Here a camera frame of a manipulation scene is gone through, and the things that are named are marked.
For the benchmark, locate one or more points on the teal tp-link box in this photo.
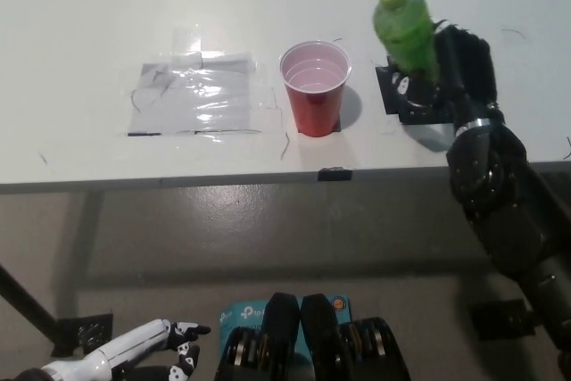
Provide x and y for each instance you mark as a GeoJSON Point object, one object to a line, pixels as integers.
{"type": "Point", "coordinates": [243, 314]}

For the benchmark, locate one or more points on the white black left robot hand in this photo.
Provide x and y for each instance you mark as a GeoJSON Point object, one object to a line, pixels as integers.
{"type": "Point", "coordinates": [120, 347]}

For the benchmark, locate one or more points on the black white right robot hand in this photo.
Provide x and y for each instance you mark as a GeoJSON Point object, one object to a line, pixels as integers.
{"type": "Point", "coordinates": [468, 68]}

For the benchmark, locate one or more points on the large black tape square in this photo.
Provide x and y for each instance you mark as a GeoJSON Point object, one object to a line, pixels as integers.
{"type": "Point", "coordinates": [388, 97]}

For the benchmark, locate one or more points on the black table leg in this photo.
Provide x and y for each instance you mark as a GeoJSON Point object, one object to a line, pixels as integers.
{"type": "Point", "coordinates": [22, 300]}

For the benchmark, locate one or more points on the black floor tape patch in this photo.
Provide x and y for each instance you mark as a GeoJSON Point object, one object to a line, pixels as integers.
{"type": "Point", "coordinates": [495, 320]}
{"type": "Point", "coordinates": [89, 334]}

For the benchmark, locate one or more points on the red plastic cup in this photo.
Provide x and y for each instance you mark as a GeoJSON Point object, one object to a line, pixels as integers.
{"type": "Point", "coordinates": [314, 104]}

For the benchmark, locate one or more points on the black tape on table edge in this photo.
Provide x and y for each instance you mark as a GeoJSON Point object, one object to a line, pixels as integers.
{"type": "Point", "coordinates": [334, 174]}

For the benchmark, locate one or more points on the black left robot body block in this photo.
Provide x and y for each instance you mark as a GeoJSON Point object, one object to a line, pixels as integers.
{"type": "Point", "coordinates": [278, 332]}

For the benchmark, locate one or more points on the paper sheet under clear film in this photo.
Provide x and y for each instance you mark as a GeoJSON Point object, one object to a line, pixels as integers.
{"type": "Point", "coordinates": [192, 100]}

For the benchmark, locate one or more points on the green tea plastic bottle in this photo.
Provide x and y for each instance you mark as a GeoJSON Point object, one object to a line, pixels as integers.
{"type": "Point", "coordinates": [401, 28]}

